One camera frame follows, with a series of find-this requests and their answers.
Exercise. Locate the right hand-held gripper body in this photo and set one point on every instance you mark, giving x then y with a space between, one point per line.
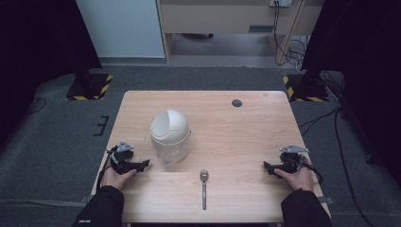
291 157

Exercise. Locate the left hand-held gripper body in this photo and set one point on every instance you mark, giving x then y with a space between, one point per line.
123 155

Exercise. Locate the white domed trash can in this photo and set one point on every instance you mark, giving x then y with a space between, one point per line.
170 136

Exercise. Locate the metal spoon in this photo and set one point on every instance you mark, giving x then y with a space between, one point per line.
204 186

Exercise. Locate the person's right hand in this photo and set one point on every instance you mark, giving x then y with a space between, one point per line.
298 178

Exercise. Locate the person's left hand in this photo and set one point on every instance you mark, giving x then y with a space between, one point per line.
115 178

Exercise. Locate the wooden desk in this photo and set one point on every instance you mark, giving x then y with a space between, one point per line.
227 189

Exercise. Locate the black stand base striped edge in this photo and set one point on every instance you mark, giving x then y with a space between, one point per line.
307 90
90 86

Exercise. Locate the grey table grommet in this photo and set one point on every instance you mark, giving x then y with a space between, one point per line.
236 102

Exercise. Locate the black curtain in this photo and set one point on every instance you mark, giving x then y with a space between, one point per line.
362 63
38 56

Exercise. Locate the white cabinet panel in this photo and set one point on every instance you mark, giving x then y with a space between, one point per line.
121 28

